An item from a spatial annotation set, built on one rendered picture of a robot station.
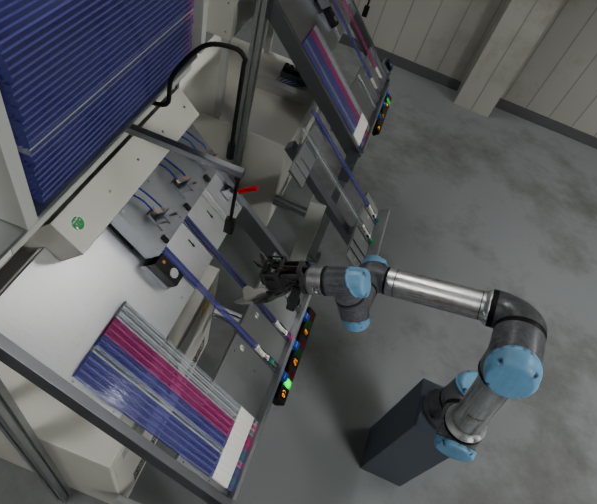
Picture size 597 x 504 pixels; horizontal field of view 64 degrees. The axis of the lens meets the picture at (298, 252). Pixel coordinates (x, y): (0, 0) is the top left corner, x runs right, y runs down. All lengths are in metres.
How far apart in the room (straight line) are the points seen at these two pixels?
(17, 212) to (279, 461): 1.57
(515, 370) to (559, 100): 3.58
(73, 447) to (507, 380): 1.08
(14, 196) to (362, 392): 1.83
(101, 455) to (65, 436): 0.11
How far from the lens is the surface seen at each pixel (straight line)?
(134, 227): 1.06
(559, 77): 4.46
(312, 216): 1.74
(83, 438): 1.46
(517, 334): 1.19
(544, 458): 2.64
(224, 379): 1.27
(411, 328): 2.57
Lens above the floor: 2.00
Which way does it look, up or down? 50 degrees down
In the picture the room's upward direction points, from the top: 20 degrees clockwise
